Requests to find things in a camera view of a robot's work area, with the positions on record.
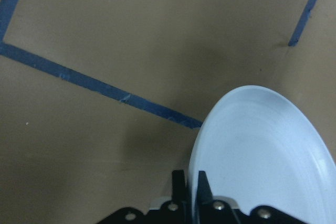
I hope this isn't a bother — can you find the blue plate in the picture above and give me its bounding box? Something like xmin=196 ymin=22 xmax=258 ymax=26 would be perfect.
xmin=188 ymin=86 xmax=335 ymax=223

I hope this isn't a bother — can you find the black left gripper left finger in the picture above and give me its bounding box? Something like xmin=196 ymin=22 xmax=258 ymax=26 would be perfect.
xmin=171 ymin=170 xmax=188 ymax=208

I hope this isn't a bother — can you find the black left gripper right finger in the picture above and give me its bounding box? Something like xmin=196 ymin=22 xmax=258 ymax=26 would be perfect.
xmin=197 ymin=170 xmax=213 ymax=206

